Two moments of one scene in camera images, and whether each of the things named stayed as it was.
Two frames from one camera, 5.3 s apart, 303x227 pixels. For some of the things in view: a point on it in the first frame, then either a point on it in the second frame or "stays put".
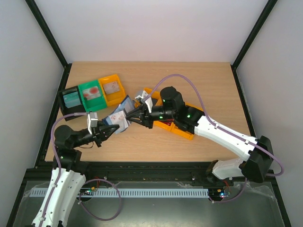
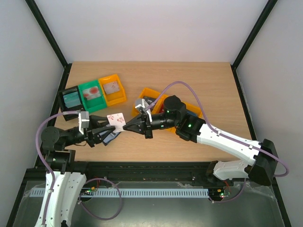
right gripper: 146,116 → 147,126
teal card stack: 72,100 stays put
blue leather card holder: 119,116 → 111,136
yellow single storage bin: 113,91 stays put
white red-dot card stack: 91,93 stays put
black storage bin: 70,102 stays put
